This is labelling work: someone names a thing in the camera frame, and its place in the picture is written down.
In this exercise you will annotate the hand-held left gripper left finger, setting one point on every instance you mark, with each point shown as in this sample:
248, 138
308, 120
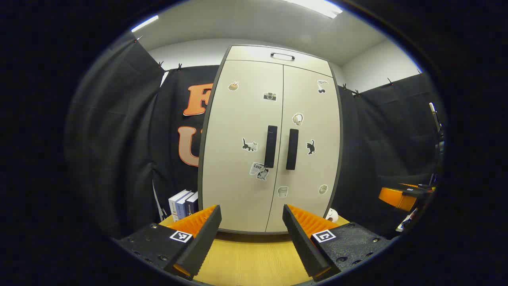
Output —
202, 242

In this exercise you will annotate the white smiling plush toy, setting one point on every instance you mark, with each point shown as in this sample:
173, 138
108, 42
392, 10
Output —
332, 215

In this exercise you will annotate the beige cabinet door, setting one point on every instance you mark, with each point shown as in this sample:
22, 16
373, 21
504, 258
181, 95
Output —
234, 159
313, 171

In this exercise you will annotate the black backdrop cloth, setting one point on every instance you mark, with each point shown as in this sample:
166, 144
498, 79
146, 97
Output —
119, 139

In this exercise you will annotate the ceiling light panel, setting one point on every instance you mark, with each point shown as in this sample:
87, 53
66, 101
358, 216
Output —
145, 24
317, 7

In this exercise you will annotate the blue and white book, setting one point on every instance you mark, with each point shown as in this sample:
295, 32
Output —
183, 206

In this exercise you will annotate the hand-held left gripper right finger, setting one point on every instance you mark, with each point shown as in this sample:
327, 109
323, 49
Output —
301, 246

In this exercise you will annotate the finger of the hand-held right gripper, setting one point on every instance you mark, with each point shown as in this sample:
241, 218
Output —
395, 197

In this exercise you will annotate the beige double-door shoe cabinet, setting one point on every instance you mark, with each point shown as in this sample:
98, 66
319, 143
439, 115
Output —
254, 53

